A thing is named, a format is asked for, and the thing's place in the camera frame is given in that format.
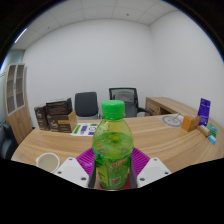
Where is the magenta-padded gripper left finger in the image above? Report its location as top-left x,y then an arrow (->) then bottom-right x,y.
53,147 -> 98,189

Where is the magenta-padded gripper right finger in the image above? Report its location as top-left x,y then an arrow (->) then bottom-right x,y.
128,147 -> 173,189

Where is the green drink bottle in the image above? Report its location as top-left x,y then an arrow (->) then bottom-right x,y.
91,99 -> 135,191

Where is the white and brown mug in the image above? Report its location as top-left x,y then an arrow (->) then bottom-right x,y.
35,152 -> 61,174

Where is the white printed leaflet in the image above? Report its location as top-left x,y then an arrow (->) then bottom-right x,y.
70,122 -> 101,138

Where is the kraft cardboard box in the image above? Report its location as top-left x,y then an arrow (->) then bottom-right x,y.
46,110 -> 78,134

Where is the round white paper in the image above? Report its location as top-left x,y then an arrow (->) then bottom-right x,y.
161,113 -> 185,128

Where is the orange-brown small box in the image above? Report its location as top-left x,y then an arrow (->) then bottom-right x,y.
180,114 -> 201,133

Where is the dark grey office chair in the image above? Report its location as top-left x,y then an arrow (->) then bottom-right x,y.
74,91 -> 101,121

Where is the small beige box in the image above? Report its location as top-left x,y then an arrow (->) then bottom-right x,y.
197,124 -> 212,138

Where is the small light blue box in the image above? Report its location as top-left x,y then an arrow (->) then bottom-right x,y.
207,134 -> 218,146

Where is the black leather armchair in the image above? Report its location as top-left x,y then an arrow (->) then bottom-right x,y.
0,122 -> 19,160

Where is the small green box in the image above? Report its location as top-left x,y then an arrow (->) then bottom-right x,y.
206,122 -> 218,138

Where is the black mesh office chair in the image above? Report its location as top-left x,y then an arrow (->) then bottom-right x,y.
108,87 -> 154,118

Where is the purple standing card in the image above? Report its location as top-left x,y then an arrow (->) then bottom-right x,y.
197,97 -> 212,127

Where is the wooden shelf cabinet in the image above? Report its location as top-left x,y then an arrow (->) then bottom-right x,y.
3,63 -> 33,144

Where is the long ceiling light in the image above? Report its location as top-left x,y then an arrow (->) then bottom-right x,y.
13,27 -> 29,44

